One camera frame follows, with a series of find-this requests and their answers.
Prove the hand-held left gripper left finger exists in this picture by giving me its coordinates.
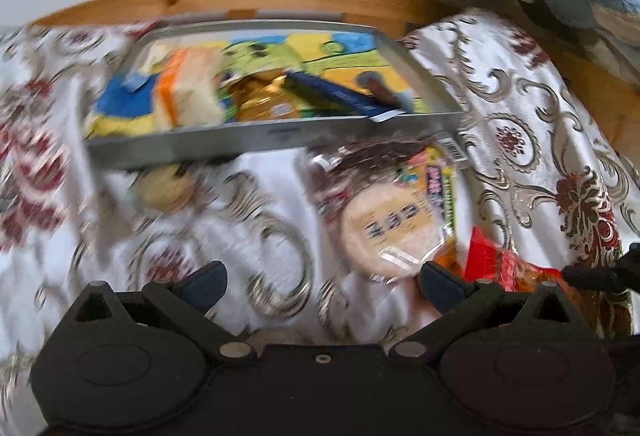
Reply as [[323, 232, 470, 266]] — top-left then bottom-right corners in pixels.
[[60, 260, 256, 362]]

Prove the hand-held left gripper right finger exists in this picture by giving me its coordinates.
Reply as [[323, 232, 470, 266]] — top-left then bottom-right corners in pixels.
[[390, 260, 581, 362]]

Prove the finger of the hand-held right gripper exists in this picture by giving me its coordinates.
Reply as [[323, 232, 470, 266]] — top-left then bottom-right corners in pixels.
[[617, 243, 640, 268], [560, 265, 640, 292]]

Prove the red snack packet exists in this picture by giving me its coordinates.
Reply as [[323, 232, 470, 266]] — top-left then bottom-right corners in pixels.
[[435, 226, 576, 297]]

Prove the round cracker clear packet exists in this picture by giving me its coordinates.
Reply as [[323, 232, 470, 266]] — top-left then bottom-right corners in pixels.
[[305, 136, 468, 284]]

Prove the clear packet yellow cookie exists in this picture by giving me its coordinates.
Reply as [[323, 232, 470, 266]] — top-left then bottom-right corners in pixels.
[[135, 163, 201, 212]]

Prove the metal tray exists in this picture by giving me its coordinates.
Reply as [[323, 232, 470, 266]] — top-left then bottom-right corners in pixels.
[[82, 19, 468, 172]]

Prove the gold snack packet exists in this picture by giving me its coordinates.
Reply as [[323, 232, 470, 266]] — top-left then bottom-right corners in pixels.
[[230, 73, 311, 122]]

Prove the orange white snack packet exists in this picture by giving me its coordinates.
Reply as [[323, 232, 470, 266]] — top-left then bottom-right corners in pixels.
[[152, 47, 228, 132]]

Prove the clear packet dark snack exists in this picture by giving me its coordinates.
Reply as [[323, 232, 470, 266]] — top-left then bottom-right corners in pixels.
[[360, 71, 403, 111]]

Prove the blue stick packet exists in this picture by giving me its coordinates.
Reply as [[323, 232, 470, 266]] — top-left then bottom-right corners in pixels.
[[285, 70, 408, 123]]

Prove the floral satin blanket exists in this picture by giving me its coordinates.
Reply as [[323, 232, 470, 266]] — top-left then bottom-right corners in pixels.
[[0, 6, 640, 436]]

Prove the coloured drawing tray liner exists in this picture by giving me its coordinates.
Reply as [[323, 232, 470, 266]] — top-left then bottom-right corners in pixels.
[[85, 30, 431, 139]]

